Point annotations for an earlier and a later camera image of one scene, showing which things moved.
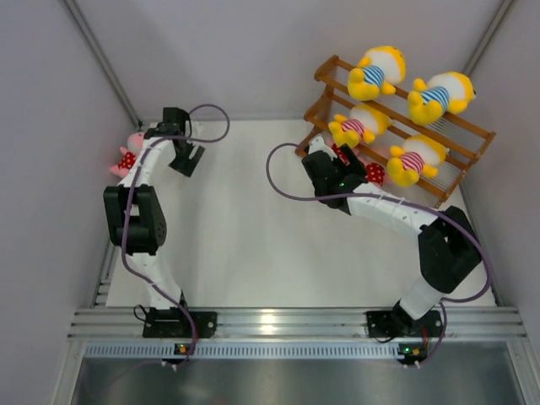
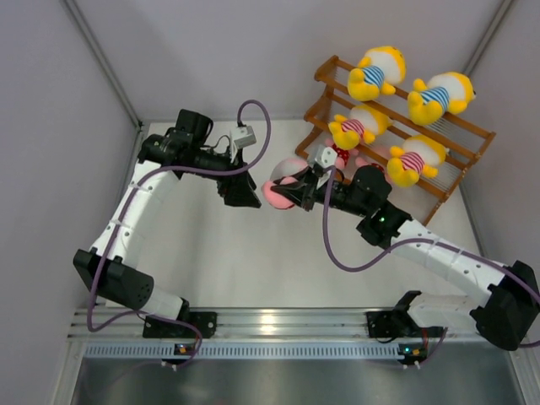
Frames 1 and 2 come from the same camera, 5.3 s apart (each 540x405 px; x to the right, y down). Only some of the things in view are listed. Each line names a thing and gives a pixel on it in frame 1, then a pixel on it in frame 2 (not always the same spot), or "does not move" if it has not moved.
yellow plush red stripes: (362, 124) does not move
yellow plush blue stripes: (445, 93) does not move
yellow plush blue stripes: (383, 67) does not move
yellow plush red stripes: (419, 156) does not move
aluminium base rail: (127, 323) does not move
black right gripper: (356, 166) -> (305, 190)
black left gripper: (186, 165) -> (238, 190)
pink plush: (129, 154) -> (284, 168)
